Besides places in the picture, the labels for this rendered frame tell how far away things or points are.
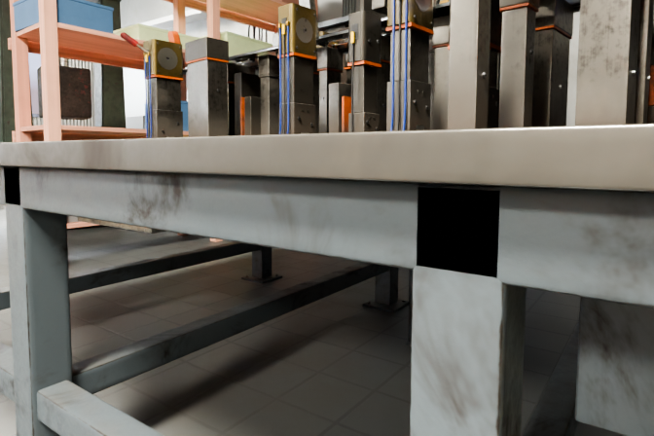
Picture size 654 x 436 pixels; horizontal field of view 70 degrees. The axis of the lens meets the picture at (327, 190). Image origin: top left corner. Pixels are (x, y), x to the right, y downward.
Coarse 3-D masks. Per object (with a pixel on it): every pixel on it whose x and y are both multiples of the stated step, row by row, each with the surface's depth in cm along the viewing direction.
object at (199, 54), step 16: (192, 48) 143; (208, 48) 139; (224, 48) 143; (192, 64) 145; (208, 64) 140; (224, 64) 144; (192, 80) 145; (208, 80) 140; (224, 80) 144; (192, 96) 146; (208, 96) 140; (224, 96) 144; (192, 112) 146; (208, 112) 140; (224, 112) 145; (192, 128) 147; (208, 128) 141; (224, 128) 145
